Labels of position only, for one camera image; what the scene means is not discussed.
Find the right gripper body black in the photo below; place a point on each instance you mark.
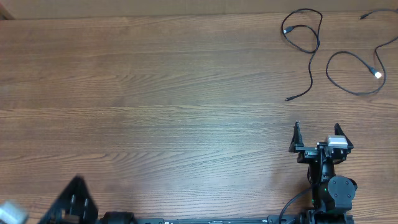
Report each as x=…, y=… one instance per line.
x=306, y=152

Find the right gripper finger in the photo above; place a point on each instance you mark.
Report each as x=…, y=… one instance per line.
x=297, y=140
x=339, y=132

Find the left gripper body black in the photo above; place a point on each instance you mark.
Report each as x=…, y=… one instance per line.
x=55, y=218

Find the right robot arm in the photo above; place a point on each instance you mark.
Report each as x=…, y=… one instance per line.
x=332, y=195

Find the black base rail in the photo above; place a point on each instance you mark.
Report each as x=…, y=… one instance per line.
x=126, y=217

